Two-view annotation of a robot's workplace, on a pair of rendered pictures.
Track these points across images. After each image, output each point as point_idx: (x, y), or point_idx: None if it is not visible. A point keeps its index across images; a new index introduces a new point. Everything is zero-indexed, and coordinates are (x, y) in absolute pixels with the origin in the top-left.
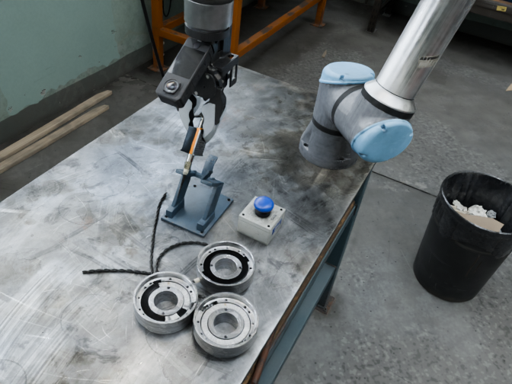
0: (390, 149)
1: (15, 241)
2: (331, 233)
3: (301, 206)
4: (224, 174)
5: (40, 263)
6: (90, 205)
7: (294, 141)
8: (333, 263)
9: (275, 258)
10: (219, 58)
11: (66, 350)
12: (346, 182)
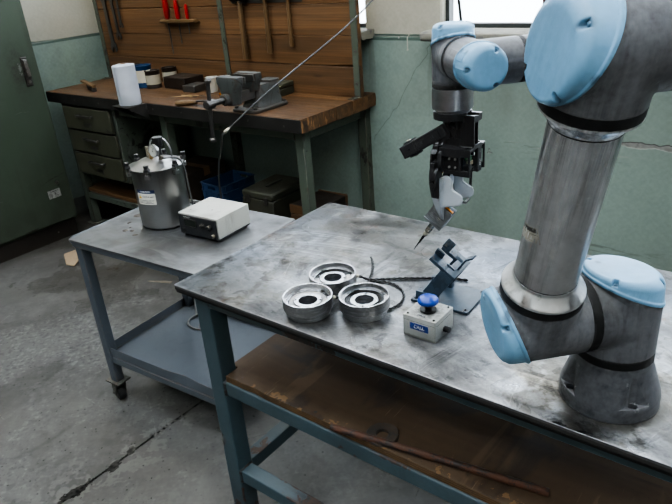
0: (495, 338)
1: (400, 234)
2: (426, 376)
3: (470, 358)
4: None
5: (380, 244)
6: (444, 252)
7: None
8: None
9: (386, 337)
10: (458, 145)
11: (309, 260)
12: (532, 401)
